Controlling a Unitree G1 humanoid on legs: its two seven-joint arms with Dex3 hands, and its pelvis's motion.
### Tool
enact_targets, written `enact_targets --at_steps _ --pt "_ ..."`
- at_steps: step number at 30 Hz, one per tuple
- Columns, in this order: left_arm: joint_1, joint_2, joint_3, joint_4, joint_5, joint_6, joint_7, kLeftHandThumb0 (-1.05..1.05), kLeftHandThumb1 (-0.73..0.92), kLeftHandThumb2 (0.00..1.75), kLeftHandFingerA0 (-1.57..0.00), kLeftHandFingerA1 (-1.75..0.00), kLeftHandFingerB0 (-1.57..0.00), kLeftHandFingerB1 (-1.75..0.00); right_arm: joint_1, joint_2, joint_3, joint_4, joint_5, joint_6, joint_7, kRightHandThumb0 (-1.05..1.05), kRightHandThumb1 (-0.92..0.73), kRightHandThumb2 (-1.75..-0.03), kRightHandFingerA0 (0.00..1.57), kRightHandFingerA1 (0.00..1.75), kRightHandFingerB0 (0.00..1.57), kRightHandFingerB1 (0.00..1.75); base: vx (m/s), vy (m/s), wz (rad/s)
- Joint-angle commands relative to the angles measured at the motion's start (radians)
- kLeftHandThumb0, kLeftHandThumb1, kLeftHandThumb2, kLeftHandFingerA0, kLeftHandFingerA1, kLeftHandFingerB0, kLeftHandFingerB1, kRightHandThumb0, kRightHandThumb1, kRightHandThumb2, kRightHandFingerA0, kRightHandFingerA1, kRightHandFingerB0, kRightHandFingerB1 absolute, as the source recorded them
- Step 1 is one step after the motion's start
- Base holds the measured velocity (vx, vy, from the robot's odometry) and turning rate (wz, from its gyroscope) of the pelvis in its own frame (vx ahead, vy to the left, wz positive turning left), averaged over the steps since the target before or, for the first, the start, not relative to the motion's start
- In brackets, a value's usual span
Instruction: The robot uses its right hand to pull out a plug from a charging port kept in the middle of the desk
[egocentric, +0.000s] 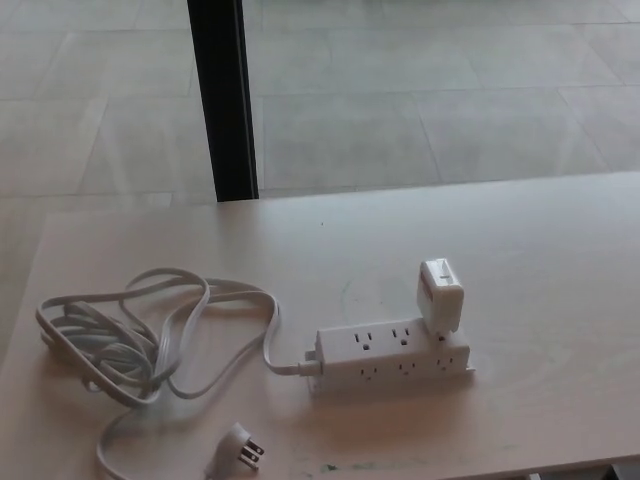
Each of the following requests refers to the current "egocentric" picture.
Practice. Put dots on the white charger plug adapter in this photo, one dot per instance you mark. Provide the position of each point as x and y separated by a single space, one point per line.
441 300

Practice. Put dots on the black vertical frame post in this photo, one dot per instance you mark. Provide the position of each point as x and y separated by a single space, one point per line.
222 100

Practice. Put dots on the white power strip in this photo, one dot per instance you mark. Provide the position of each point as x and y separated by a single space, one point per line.
380 357

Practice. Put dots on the white three-prong plug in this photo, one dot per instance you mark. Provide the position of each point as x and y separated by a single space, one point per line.
235 452

